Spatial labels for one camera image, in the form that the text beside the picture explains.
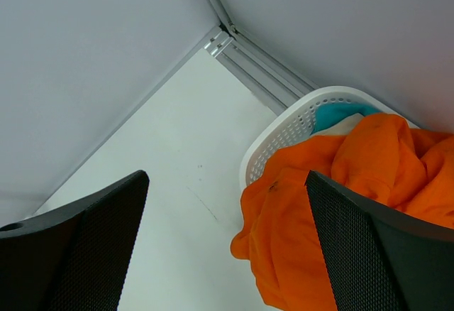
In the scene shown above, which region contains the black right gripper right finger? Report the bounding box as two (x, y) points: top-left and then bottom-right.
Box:
(306, 171), (453, 310)

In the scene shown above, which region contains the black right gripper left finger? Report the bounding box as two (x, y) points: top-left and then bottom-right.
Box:
(1, 170), (150, 310)

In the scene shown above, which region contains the orange t shirt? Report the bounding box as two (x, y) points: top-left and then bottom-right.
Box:
(231, 113), (453, 310)

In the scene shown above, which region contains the beige t shirt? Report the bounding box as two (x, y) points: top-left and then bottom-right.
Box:
(314, 114), (364, 136)

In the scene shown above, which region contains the teal t shirt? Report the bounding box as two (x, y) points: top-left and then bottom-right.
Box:
(312, 103), (382, 134)

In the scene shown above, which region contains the white plastic laundry basket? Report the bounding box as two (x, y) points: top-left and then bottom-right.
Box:
(239, 84), (423, 188)

